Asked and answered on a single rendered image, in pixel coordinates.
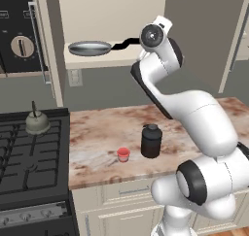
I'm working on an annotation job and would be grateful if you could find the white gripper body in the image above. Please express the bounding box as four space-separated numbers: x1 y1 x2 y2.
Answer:
137 49 151 62

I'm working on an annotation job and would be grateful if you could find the black gas stove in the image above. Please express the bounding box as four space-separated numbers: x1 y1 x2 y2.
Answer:
0 108 81 236

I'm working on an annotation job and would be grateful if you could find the beige base cabinet door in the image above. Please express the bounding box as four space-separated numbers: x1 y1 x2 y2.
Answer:
79 205 167 236

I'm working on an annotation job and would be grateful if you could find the beige base cabinet run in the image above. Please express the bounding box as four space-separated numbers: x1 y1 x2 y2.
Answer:
193 190 249 236

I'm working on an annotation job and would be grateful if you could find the silver stove knob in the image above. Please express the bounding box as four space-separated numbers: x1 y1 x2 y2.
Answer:
0 215 11 226
40 209 53 220
18 212 32 223

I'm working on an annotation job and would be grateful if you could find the black jar with lid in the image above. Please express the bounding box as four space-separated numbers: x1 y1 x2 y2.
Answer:
140 123 163 159

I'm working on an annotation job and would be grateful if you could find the small red cup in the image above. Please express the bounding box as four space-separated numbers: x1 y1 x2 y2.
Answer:
116 147 131 163

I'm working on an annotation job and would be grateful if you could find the beige round oven dial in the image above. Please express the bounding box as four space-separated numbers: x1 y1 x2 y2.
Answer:
10 35 36 58

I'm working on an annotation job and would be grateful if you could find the grey-green kettle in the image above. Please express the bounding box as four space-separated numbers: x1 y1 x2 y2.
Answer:
24 100 53 137

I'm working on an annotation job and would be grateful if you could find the beige drawer front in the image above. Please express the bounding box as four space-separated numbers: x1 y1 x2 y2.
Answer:
102 178 158 206

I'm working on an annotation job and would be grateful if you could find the beige open wall cabinet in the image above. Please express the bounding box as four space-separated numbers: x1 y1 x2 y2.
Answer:
53 0 196 70

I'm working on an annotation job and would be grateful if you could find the grey pan with black handle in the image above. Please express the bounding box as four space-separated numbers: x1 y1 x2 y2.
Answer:
67 37 142 57

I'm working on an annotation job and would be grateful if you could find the white wall outlet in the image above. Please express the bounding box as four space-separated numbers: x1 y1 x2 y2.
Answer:
68 68 84 87

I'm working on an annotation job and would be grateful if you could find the grey cabinet door handle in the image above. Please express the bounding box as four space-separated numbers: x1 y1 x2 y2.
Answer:
230 6 249 73

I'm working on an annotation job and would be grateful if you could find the silver drawer handle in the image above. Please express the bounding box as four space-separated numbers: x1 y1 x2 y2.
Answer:
118 187 152 196

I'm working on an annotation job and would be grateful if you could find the silver base cabinet handle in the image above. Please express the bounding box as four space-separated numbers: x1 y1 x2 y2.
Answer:
84 214 90 236

